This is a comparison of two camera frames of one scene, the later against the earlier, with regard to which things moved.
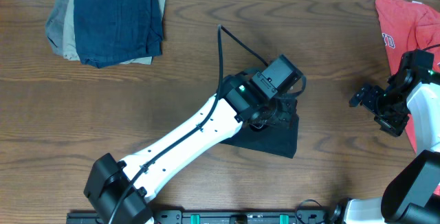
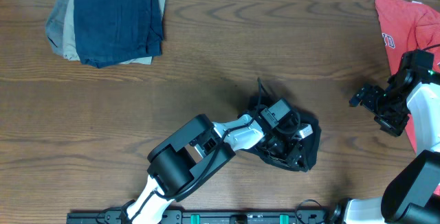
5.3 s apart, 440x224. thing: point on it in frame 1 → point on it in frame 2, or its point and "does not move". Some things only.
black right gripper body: [389, 110] does not move
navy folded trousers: [117, 19] does not move
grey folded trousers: [54, 23] does not move
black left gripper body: [280, 115] → [279, 147]
